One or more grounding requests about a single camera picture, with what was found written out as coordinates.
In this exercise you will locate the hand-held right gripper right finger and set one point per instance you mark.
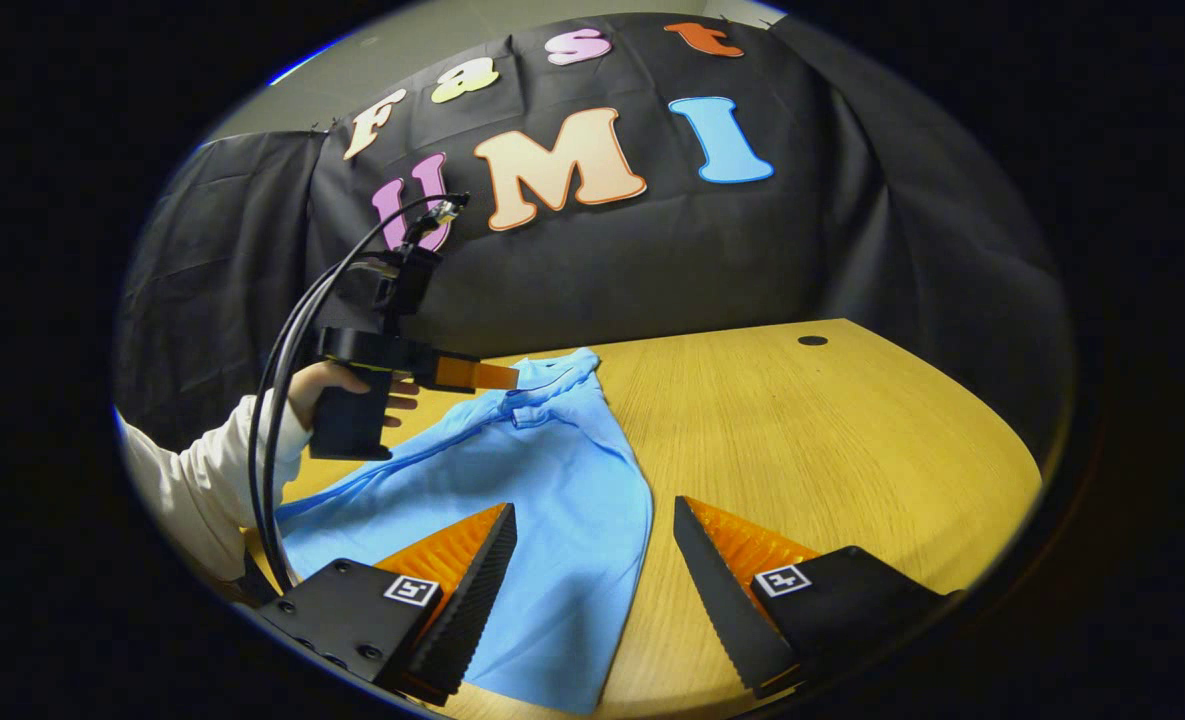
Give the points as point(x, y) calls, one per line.
point(727, 610)

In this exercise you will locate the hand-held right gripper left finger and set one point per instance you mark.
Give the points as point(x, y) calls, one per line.
point(472, 610)

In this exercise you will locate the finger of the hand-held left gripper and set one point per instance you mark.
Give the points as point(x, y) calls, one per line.
point(472, 373)

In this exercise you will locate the light blue T-shirt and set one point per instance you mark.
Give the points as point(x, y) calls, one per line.
point(552, 500)

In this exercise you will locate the black backdrop cloth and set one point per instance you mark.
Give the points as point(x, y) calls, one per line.
point(652, 260)

